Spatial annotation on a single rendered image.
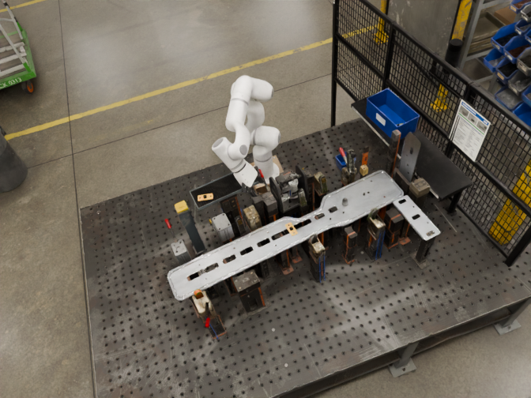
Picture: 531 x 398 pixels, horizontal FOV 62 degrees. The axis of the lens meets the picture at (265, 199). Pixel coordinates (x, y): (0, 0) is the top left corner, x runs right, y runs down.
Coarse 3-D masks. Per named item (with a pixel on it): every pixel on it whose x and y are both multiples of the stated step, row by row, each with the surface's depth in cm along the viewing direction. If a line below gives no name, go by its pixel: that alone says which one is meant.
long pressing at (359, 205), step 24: (336, 192) 251; (360, 192) 250; (384, 192) 248; (288, 216) 245; (312, 216) 243; (336, 216) 242; (360, 216) 240; (240, 240) 239; (288, 240) 236; (192, 264) 234; (240, 264) 231; (192, 288) 225
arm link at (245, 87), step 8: (240, 80) 210; (248, 80) 211; (256, 80) 220; (240, 88) 209; (248, 88) 210; (256, 88) 218; (264, 88) 222; (272, 88) 226; (232, 96) 209; (240, 96) 207; (248, 96) 210; (256, 96) 221; (264, 96) 223; (272, 96) 227; (248, 104) 211
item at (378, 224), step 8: (376, 216) 236; (368, 224) 239; (376, 224) 231; (384, 224) 230; (368, 232) 245; (376, 232) 233; (384, 232) 235; (368, 240) 250; (376, 240) 243; (368, 248) 254; (376, 248) 249; (376, 256) 256
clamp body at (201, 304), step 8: (192, 296) 217; (208, 296) 221; (200, 304) 213; (208, 304) 216; (200, 312) 211; (216, 312) 234; (216, 320) 232; (208, 328) 232; (216, 328) 232; (216, 336) 238
